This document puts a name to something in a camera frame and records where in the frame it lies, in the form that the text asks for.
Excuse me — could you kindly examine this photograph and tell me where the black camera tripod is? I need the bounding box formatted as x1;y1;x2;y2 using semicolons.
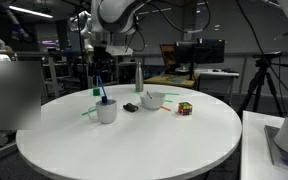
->
238;58;288;118

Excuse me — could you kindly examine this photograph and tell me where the white mug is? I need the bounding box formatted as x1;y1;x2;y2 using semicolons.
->
87;99;118;125

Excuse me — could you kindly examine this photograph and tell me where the Rubik's cube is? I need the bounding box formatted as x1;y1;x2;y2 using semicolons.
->
177;101;194;117

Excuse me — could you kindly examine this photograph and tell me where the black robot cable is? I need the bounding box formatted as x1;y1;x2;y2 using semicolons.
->
234;0;288;98

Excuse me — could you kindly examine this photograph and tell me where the stainless steel bottle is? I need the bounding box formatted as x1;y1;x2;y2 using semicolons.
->
134;62;145;93

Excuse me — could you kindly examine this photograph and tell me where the white desk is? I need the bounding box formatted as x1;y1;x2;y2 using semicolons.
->
195;68;240;98

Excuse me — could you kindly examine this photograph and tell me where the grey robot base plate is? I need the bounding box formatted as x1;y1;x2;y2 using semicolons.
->
264;124;288;175

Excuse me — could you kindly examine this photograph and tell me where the small black object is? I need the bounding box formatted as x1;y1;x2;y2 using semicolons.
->
122;102;139;113

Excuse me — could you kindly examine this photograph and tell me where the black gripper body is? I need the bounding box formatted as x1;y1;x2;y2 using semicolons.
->
89;59;116;78

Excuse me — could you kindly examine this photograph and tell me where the long ceiling light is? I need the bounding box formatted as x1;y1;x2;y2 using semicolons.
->
0;0;54;19

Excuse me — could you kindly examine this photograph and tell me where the black monitor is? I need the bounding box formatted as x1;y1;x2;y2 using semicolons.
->
193;38;226;65
174;41;196;80

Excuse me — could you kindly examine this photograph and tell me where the wooden desk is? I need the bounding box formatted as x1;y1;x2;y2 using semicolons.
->
143;73;200;90

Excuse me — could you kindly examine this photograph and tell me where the monitor with orange screen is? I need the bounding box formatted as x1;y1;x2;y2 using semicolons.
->
159;43;178;73

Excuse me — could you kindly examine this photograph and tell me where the black camera on tripod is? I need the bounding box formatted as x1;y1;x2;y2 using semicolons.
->
252;50;283;60

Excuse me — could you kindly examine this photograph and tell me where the white bowl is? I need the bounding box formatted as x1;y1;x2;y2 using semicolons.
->
139;91;167;111

